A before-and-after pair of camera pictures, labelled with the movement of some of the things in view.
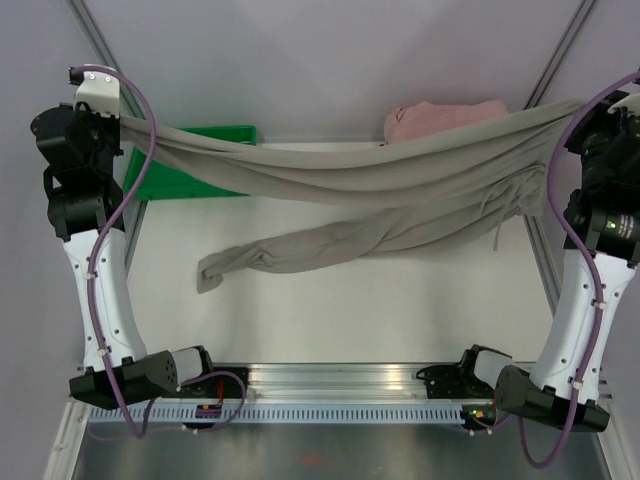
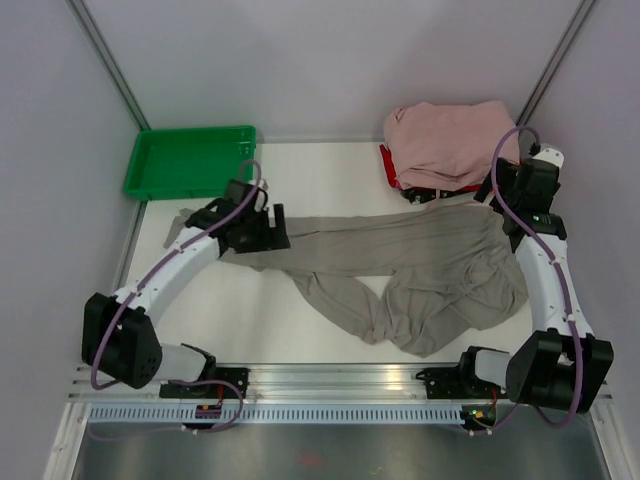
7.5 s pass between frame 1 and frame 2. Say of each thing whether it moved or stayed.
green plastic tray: stayed
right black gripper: moved
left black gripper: moved
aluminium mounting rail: stayed
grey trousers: moved
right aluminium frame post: stayed
